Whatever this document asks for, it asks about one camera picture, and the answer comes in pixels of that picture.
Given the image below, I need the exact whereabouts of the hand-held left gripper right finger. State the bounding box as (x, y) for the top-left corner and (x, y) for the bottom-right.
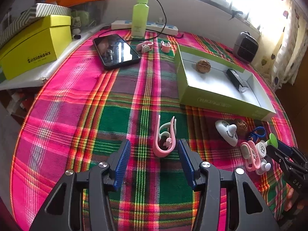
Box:
(177, 139), (281, 231)

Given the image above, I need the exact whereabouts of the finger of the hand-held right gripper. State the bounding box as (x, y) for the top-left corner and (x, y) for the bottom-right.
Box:
(276, 140), (308, 166)
(266, 145), (308, 181)

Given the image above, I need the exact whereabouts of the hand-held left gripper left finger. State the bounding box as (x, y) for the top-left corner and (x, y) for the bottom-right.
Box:
(29, 140), (131, 231)

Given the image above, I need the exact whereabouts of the green round knob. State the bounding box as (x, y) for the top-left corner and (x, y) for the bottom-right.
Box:
(268, 133), (279, 147)

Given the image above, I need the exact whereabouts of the small white capped bottle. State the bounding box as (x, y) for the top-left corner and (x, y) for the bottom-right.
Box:
(255, 141), (268, 159)

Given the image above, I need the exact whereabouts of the small white knob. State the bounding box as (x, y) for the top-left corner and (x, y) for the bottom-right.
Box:
(255, 159), (272, 176)

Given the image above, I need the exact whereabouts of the pink and white clip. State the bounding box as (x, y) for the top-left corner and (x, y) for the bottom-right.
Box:
(241, 141), (261, 172)

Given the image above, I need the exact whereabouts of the large pink clip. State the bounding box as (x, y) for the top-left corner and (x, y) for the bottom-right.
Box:
(153, 115), (178, 158)

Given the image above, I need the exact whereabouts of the blue cord charm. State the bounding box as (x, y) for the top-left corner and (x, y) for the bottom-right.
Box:
(248, 126), (266, 142)

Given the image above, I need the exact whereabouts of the brown walnut with holes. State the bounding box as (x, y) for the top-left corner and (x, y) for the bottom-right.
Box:
(234, 118), (249, 133)

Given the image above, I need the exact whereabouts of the white smiley face toy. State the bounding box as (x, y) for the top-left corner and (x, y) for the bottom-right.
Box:
(215, 120), (239, 147)

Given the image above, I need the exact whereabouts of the green cardboard box tray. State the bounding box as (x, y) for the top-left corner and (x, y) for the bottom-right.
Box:
(174, 44), (277, 121)

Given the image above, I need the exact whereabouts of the person's right hand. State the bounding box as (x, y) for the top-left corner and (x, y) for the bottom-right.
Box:
(284, 188), (301, 212)

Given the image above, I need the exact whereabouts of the black rectangular device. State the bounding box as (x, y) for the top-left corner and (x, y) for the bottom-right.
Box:
(226, 69), (248, 94)

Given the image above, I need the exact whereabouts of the heart print curtain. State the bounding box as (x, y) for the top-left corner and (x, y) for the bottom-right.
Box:
(250, 0), (308, 89)

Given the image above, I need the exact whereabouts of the small grey heater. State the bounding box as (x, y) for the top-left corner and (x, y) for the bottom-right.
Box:
(232, 31), (259, 63)

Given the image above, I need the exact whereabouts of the black smartphone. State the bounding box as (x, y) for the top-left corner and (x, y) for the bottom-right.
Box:
(93, 34), (141, 71)

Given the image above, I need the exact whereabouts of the small pink clip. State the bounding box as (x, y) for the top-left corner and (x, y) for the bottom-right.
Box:
(160, 40), (171, 53)

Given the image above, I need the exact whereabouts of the pink flat clip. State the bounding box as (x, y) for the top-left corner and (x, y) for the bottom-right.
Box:
(136, 41), (154, 53)

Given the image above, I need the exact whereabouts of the white power strip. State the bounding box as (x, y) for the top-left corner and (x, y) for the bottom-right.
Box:
(111, 20), (179, 35)

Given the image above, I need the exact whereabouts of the black window latch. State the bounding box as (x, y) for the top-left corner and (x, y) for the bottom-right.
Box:
(228, 9), (243, 20)

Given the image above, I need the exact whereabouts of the light green bottle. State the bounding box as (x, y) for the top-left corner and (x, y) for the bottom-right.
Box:
(131, 0), (150, 39)

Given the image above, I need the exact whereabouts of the yellow-green cardboard box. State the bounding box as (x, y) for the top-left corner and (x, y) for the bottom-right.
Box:
(0, 14), (73, 80)

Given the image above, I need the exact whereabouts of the green fuzzy ball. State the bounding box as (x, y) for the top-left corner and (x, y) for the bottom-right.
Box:
(72, 10), (90, 25)

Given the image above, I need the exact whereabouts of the clear plastic container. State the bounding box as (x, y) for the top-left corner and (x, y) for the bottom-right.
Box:
(70, 0), (109, 33)

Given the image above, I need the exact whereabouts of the grey striped box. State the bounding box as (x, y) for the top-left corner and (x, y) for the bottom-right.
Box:
(0, 3), (72, 46)

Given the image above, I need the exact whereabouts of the black cable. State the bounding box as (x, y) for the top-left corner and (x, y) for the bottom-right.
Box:
(99, 0), (184, 39)

